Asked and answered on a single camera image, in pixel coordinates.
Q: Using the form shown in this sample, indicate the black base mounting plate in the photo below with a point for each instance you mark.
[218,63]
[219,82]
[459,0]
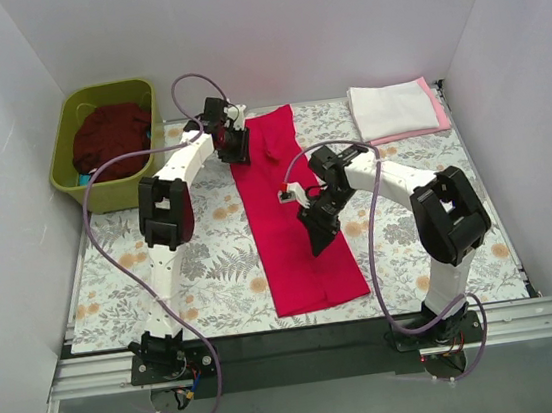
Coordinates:
[320,353]

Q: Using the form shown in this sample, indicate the folded pink t shirt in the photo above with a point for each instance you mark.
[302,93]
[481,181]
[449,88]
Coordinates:
[403,111]

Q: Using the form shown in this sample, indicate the teal cloth in bin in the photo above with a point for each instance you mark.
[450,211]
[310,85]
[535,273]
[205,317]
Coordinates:
[84,179]

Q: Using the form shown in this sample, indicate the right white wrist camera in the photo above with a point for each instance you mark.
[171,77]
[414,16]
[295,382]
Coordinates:
[293,192]

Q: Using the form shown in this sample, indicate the bright red t shirt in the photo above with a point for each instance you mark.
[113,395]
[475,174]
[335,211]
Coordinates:
[299,282]

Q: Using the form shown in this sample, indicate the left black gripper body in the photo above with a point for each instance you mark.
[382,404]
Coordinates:
[235,150]

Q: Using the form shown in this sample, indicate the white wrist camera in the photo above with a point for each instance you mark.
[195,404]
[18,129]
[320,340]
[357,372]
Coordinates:
[293,192]
[235,116]

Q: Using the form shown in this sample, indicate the folded white t shirt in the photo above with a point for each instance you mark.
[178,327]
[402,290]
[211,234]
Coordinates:
[358,104]

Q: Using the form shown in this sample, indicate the aluminium frame rail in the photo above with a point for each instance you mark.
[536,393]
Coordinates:
[110,373]

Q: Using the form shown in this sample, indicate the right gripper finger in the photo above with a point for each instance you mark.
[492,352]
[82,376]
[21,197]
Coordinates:
[310,218]
[321,236]

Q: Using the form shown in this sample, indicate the floral patterned table mat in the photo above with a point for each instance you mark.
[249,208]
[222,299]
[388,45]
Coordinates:
[224,290]

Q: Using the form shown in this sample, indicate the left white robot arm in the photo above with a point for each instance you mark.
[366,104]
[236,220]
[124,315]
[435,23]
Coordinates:
[167,221]

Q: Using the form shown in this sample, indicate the dark maroon t shirt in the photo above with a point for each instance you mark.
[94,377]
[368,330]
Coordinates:
[110,131]

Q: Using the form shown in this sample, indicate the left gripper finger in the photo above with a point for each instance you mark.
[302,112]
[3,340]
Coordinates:
[236,157]
[244,134]

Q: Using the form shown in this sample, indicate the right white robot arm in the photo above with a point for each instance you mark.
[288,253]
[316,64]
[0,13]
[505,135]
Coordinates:
[450,218]

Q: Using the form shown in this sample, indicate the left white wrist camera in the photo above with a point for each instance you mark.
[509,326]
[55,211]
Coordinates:
[235,116]

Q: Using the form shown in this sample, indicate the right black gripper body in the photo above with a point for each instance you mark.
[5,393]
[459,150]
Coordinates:
[320,217]

